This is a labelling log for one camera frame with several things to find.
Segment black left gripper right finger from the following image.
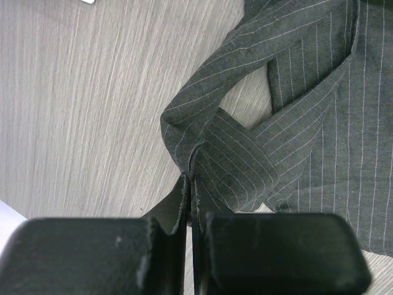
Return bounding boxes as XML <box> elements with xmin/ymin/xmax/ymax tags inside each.
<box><xmin>190</xmin><ymin>179</ymin><xmax>372</xmax><ymax>294</ymax></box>

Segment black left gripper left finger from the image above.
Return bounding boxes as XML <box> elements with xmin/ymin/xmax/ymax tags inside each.
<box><xmin>1</xmin><ymin>175</ymin><xmax>188</xmax><ymax>294</ymax></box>

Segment black pinstripe long sleeve shirt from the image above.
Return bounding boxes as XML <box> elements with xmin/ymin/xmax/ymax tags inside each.
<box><xmin>160</xmin><ymin>1</ymin><xmax>392</xmax><ymax>256</ymax></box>

